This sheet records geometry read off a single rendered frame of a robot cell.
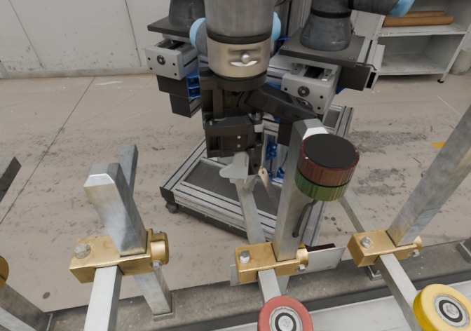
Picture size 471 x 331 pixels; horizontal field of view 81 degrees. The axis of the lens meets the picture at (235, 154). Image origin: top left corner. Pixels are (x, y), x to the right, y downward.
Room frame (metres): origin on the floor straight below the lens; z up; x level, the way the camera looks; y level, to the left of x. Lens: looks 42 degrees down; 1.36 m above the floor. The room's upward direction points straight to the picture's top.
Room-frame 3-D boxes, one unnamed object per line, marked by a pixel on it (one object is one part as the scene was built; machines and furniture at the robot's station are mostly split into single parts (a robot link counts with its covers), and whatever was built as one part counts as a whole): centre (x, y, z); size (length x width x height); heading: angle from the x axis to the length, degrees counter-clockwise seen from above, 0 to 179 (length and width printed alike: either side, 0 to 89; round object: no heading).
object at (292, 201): (0.26, -0.09, 0.93); 0.03 x 0.03 x 0.48; 10
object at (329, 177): (0.22, -0.10, 1.16); 0.06 x 0.06 x 0.02
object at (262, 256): (0.26, -0.07, 0.85); 0.13 x 0.06 x 0.05; 100
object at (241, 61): (0.33, 0.00, 1.23); 0.08 x 0.08 x 0.05
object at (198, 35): (0.67, 0.04, 1.12); 0.11 x 0.11 x 0.08; 32
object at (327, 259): (0.29, -0.12, 0.75); 0.26 x 0.01 x 0.10; 100
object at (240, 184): (0.46, -0.02, 0.87); 0.09 x 0.07 x 0.02; 10
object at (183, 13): (1.09, 0.17, 1.09); 0.15 x 0.15 x 0.10
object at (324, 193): (0.22, -0.10, 1.13); 0.06 x 0.06 x 0.02
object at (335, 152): (0.22, -0.10, 1.06); 0.06 x 0.06 x 0.22; 10
